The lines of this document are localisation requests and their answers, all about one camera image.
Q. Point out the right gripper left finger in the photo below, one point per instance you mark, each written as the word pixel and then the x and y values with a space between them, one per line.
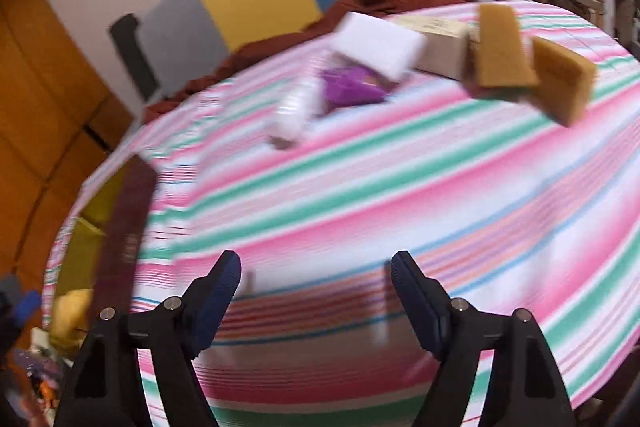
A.
pixel 194 317

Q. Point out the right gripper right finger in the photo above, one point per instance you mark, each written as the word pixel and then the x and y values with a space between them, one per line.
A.
pixel 442 328

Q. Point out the yellow sponge piece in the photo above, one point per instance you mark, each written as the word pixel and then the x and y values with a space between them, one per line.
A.
pixel 69 322

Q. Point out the purple candy wrapper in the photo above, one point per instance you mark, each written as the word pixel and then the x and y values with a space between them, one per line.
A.
pixel 352 85

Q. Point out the yellow sponge block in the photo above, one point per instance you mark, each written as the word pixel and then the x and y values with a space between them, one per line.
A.
pixel 565 81

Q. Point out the brown yellow sponge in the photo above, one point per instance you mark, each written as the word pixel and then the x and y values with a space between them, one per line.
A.
pixel 499 66

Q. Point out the beige cardboard box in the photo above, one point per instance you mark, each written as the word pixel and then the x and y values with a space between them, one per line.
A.
pixel 446 53

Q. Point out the white foam block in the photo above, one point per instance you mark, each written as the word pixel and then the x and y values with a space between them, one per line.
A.
pixel 389 49

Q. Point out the gold metal tin box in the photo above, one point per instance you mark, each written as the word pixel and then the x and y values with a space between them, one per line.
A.
pixel 98 246

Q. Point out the striped pink green tablecloth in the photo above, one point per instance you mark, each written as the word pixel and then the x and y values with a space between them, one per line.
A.
pixel 504 207

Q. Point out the wooden wardrobe panels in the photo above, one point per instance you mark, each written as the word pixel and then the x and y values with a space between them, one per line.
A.
pixel 59 121

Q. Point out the dark red cloth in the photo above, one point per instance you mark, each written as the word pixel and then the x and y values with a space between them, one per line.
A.
pixel 255 52

